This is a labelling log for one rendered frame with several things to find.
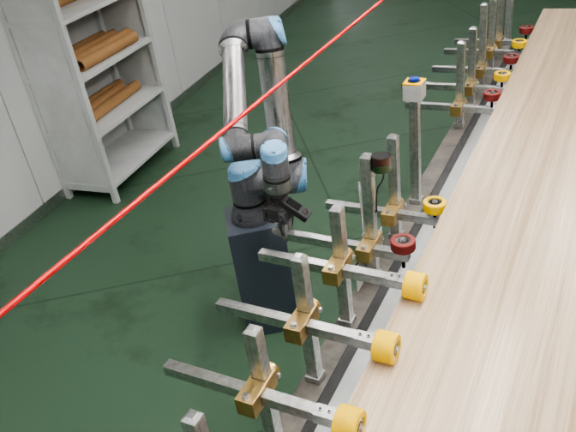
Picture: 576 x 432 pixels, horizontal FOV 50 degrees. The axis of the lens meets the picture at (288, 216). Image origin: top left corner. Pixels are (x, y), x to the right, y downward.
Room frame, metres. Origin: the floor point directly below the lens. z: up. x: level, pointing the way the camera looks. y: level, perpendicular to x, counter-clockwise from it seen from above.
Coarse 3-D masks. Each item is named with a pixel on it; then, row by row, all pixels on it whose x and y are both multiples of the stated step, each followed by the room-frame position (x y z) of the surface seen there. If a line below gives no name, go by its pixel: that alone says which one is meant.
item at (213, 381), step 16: (176, 368) 1.13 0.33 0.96; (192, 368) 1.12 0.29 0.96; (208, 384) 1.07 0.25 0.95; (224, 384) 1.05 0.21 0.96; (240, 384) 1.04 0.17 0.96; (272, 400) 0.98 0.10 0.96; (288, 400) 0.97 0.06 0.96; (304, 400) 0.97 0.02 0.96; (304, 416) 0.94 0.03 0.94; (320, 416) 0.92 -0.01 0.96
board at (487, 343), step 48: (528, 48) 3.17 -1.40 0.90; (528, 96) 2.56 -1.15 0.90; (480, 144) 2.18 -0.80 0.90; (528, 144) 2.12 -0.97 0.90; (480, 192) 1.82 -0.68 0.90; (528, 192) 1.78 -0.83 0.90; (432, 240) 1.58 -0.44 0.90; (480, 240) 1.55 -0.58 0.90; (528, 240) 1.51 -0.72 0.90; (432, 288) 1.36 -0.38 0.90; (480, 288) 1.33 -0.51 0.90; (528, 288) 1.30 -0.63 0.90; (432, 336) 1.17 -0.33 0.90; (480, 336) 1.14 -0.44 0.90; (528, 336) 1.12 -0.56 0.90; (384, 384) 1.03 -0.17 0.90; (432, 384) 1.01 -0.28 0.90; (480, 384) 0.99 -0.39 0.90; (528, 384) 0.97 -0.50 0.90
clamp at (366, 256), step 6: (378, 234) 1.70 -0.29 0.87; (366, 240) 1.68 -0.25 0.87; (372, 240) 1.67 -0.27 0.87; (378, 240) 1.69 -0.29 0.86; (360, 246) 1.65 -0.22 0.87; (366, 246) 1.65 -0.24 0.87; (372, 246) 1.64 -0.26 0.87; (360, 252) 1.63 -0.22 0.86; (366, 252) 1.62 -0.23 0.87; (372, 252) 1.63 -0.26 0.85; (360, 258) 1.63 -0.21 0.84; (366, 258) 1.62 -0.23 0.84; (372, 258) 1.63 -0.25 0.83
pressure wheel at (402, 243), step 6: (396, 234) 1.64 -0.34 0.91; (402, 234) 1.63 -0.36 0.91; (408, 234) 1.63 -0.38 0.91; (390, 240) 1.61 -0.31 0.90; (396, 240) 1.61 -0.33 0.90; (402, 240) 1.60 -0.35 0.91; (408, 240) 1.60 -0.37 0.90; (414, 240) 1.59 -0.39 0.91; (396, 246) 1.58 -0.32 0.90; (402, 246) 1.57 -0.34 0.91; (408, 246) 1.57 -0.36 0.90; (414, 246) 1.58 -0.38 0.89; (396, 252) 1.58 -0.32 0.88; (402, 252) 1.57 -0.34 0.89; (408, 252) 1.56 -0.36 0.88; (402, 264) 1.60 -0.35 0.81
